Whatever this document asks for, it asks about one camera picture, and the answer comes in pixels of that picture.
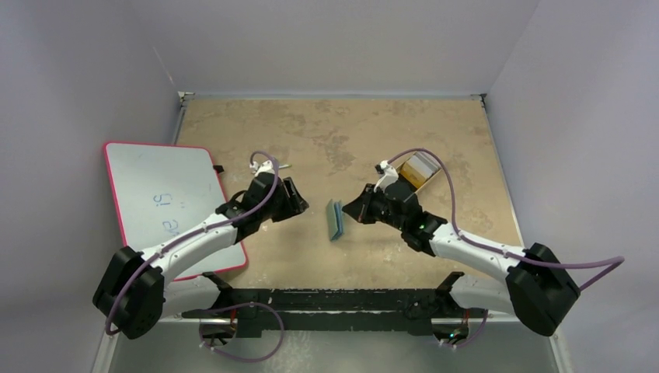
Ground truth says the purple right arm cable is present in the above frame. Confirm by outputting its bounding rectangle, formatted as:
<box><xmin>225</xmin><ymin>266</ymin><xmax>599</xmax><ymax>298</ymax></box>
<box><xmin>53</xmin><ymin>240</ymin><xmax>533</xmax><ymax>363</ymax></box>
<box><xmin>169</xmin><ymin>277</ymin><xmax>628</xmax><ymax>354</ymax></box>
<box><xmin>385</xmin><ymin>148</ymin><xmax>626</xmax><ymax>292</ymax></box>

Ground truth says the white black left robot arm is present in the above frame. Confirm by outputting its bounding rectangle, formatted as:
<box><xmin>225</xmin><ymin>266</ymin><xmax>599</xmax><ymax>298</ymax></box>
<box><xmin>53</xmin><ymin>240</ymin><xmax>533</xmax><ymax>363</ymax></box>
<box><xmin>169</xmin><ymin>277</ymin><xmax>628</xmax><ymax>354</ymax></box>
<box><xmin>92</xmin><ymin>172</ymin><xmax>309</xmax><ymax>340</ymax></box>

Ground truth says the stack of grey cards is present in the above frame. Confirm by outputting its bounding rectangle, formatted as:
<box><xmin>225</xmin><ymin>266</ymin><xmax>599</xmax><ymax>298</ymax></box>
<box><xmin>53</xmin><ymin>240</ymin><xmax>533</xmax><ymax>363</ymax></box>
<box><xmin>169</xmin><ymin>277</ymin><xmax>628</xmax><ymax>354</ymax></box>
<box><xmin>408</xmin><ymin>152</ymin><xmax>442</xmax><ymax>180</ymax></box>

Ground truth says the aluminium extrusion frame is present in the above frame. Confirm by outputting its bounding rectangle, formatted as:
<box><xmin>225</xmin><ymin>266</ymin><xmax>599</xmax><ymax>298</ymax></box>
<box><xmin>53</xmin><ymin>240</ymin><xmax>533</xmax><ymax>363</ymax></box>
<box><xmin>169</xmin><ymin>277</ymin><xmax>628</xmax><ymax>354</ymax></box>
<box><xmin>94</xmin><ymin>312</ymin><xmax>571</xmax><ymax>372</ymax></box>

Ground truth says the beige oval card tray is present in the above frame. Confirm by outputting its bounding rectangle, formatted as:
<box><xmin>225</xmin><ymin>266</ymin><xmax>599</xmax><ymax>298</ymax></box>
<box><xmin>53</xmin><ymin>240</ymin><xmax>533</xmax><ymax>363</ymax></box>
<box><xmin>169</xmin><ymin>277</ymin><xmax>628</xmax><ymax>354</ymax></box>
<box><xmin>396</xmin><ymin>151</ymin><xmax>443</xmax><ymax>194</ymax></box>

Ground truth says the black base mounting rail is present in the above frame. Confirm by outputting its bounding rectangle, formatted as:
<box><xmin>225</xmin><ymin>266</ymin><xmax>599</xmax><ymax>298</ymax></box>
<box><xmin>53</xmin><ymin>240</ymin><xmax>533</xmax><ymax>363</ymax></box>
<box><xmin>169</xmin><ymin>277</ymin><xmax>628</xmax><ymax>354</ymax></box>
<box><xmin>182</xmin><ymin>272</ymin><xmax>485</xmax><ymax>342</ymax></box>

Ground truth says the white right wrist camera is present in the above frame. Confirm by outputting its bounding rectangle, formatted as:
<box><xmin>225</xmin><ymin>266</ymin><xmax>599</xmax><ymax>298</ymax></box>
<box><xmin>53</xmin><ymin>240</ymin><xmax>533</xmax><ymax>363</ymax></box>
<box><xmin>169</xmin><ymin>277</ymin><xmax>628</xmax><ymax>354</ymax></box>
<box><xmin>374</xmin><ymin>160</ymin><xmax>399</xmax><ymax>192</ymax></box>

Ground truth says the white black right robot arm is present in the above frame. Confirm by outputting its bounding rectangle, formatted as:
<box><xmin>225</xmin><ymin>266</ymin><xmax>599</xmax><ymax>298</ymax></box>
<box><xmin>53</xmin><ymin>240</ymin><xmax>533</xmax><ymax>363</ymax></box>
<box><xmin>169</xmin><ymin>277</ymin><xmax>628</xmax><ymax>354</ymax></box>
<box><xmin>342</xmin><ymin>181</ymin><xmax>581</xmax><ymax>336</ymax></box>

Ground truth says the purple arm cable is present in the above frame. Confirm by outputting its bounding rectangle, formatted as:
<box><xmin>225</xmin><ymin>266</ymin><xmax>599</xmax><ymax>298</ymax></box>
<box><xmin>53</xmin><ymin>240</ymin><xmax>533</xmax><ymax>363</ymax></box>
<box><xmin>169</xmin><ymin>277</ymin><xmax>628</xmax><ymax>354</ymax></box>
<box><xmin>385</xmin><ymin>148</ymin><xmax>626</xmax><ymax>292</ymax></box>
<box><xmin>104</xmin><ymin>150</ymin><xmax>281</xmax><ymax>336</ymax></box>

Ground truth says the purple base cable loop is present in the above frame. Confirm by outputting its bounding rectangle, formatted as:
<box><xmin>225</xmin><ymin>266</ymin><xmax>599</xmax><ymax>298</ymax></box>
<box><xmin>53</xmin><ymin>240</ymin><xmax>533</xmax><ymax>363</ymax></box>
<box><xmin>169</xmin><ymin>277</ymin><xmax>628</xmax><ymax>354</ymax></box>
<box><xmin>198</xmin><ymin>302</ymin><xmax>286</xmax><ymax>364</ymax></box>

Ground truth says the pink framed whiteboard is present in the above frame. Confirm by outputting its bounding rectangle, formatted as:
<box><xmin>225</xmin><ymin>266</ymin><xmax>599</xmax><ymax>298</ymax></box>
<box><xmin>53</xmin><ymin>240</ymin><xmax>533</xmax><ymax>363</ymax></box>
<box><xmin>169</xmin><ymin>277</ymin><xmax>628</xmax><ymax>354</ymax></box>
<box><xmin>104</xmin><ymin>142</ymin><xmax>226</xmax><ymax>256</ymax></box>

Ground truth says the green leather card holder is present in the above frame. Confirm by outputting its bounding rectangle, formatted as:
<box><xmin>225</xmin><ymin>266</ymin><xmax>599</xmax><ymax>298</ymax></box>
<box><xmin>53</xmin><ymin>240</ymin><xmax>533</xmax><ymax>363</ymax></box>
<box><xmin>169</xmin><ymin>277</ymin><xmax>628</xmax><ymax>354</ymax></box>
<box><xmin>326</xmin><ymin>200</ymin><xmax>344</xmax><ymax>242</ymax></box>

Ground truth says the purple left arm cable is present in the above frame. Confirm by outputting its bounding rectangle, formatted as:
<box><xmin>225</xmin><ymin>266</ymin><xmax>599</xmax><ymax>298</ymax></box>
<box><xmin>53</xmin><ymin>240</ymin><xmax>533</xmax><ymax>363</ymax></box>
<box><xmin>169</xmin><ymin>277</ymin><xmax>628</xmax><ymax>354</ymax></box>
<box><xmin>104</xmin><ymin>150</ymin><xmax>281</xmax><ymax>336</ymax></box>

